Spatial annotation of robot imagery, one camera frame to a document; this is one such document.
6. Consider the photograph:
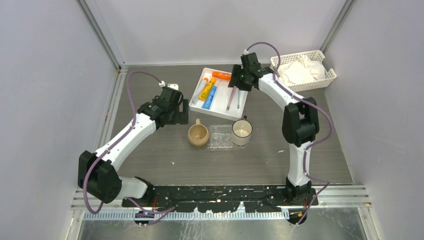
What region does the tan ceramic mug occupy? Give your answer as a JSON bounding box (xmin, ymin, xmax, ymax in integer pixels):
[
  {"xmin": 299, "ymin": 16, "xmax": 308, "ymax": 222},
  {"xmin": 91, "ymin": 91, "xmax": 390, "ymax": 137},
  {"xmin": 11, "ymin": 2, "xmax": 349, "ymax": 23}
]
[{"xmin": 187, "ymin": 118, "xmax": 211, "ymax": 149}]

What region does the white plastic bin tray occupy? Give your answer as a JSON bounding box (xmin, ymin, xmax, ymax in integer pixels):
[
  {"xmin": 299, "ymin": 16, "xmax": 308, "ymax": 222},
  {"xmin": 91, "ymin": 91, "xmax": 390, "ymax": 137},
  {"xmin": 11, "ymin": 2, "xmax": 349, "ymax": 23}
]
[{"xmin": 188, "ymin": 67, "xmax": 248, "ymax": 121}]

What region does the white ribbed mug black rim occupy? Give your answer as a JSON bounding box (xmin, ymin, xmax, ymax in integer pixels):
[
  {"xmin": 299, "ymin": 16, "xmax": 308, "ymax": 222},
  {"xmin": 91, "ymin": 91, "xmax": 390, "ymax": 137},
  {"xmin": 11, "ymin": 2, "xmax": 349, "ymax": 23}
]
[{"xmin": 231, "ymin": 115, "xmax": 253, "ymax": 146}]

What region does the clear oval glass tray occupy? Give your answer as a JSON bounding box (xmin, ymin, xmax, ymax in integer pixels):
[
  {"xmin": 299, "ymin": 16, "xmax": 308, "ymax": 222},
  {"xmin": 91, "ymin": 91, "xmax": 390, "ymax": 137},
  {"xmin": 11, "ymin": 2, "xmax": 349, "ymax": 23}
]
[{"xmin": 189, "ymin": 124, "xmax": 249, "ymax": 151}]

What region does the clear rectangular holder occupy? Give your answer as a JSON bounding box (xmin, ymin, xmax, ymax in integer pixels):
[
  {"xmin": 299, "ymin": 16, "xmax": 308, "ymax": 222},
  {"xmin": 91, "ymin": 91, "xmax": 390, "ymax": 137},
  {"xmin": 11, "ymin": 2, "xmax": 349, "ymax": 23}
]
[{"xmin": 208, "ymin": 124, "xmax": 234, "ymax": 151}]

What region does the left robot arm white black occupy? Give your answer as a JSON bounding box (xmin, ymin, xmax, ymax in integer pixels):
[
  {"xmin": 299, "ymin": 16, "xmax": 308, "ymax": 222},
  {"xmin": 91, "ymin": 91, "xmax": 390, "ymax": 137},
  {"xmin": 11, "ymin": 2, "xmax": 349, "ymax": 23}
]
[{"xmin": 77, "ymin": 84, "xmax": 189, "ymax": 207}]

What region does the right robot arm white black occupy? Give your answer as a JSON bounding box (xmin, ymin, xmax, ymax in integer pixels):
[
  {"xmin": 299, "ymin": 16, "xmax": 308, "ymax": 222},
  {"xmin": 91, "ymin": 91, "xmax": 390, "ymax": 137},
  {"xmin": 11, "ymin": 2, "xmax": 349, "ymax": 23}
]
[{"xmin": 229, "ymin": 52, "xmax": 320, "ymax": 205}]

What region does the orange toothpaste tube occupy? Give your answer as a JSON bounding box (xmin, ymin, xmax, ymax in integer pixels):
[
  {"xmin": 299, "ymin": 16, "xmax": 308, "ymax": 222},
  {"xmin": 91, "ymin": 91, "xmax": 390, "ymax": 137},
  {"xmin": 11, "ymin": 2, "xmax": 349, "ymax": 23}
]
[{"xmin": 212, "ymin": 71, "xmax": 232, "ymax": 81}]

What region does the pink toothbrush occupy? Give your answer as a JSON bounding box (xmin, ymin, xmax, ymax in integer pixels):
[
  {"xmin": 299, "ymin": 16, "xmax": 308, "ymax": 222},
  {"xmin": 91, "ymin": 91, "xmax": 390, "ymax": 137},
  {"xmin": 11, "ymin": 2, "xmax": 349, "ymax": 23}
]
[{"xmin": 226, "ymin": 86, "xmax": 237, "ymax": 112}]

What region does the blue toothpaste tube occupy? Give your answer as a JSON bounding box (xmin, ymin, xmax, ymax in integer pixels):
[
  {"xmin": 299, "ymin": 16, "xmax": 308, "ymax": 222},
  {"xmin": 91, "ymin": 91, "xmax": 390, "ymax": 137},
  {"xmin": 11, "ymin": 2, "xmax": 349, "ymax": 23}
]
[{"xmin": 201, "ymin": 86, "xmax": 217, "ymax": 110}]

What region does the yellow toothpaste tube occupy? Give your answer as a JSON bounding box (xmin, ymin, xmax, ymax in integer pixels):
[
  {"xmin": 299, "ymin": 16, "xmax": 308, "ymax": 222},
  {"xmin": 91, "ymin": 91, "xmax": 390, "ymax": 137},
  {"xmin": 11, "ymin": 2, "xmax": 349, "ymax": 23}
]
[{"xmin": 198, "ymin": 77, "xmax": 217, "ymax": 102}]

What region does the white toothpaste tube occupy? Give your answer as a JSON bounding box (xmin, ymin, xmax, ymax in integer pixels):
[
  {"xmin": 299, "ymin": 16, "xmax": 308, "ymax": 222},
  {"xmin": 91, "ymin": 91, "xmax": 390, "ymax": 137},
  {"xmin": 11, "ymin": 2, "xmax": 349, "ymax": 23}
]
[{"xmin": 191, "ymin": 77, "xmax": 209, "ymax": 105}]

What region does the white perforated basket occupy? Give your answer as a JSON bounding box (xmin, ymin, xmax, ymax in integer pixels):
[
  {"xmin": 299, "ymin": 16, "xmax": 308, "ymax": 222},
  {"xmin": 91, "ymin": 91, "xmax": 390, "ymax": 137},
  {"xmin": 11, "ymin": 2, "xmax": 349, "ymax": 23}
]
[{"xmin": 270, "ymin": 50, "xmax": 337, "ymax": 92}]

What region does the white cloth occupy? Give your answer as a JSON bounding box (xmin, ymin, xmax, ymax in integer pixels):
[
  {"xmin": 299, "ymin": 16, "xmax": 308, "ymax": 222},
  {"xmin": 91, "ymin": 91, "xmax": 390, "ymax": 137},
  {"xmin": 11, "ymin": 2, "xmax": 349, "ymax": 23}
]
[{"xmin": 277, "ymin": 56, "xmax": 326, "ymax": 86}]

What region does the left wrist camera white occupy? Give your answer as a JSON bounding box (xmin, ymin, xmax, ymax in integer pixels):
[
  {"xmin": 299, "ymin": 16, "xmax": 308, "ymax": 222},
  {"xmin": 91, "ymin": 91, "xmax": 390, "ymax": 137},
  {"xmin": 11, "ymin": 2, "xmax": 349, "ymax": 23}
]
[{"xmin": 159, "ymin": 81, "xmax": 179, "ymax": 91}]

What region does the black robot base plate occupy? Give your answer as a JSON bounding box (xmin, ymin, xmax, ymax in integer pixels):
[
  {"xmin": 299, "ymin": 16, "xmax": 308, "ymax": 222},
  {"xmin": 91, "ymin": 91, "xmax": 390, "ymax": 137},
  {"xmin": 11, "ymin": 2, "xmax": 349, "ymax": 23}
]
[{"xmin": 122, "ymin": 183, "xmax": 318, "ymax": 224}]

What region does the aluminium frame rail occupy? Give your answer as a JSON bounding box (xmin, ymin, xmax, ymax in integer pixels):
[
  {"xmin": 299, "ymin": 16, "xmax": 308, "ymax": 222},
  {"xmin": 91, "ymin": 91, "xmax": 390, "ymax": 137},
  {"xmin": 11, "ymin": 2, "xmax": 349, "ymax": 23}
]
[{"xmin": 70, "ymin": 184, "xmax": 373, "ymax": 210}]

